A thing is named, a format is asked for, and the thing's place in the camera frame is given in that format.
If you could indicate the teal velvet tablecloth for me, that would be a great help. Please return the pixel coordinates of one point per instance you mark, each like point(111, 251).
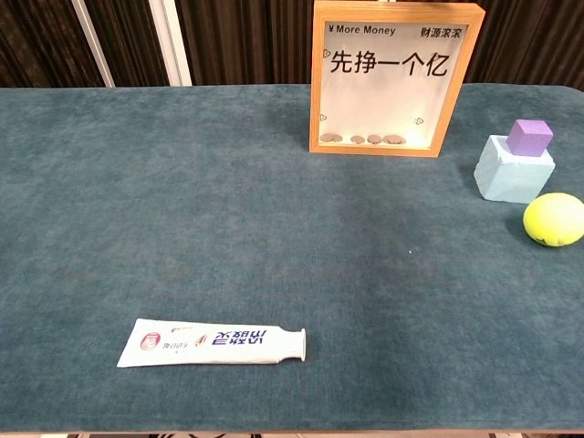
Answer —
point(228, 205)

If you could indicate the yellow-green ball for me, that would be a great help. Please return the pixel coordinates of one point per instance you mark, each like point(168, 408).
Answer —
point(554, 220)

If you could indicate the thin white pole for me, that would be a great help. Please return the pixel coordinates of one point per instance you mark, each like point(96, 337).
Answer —
point(93, 43)

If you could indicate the wooden framed money box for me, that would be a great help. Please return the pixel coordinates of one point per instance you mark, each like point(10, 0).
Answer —
point(456, 91)

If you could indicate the dark brown curtain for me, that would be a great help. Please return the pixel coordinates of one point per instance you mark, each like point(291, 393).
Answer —
point(251, 41)

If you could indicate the white toothpaste tube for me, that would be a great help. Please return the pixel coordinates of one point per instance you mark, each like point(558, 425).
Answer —
point(214, 344)

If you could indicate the light blue foam cube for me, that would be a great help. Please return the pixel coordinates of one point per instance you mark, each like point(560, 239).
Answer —
point(506, 180)

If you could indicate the purple foam cube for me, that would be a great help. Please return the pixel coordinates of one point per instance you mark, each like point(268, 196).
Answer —
point(529, 137)

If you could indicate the wide white pole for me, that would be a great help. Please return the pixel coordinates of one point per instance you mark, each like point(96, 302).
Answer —
point(171, 43)

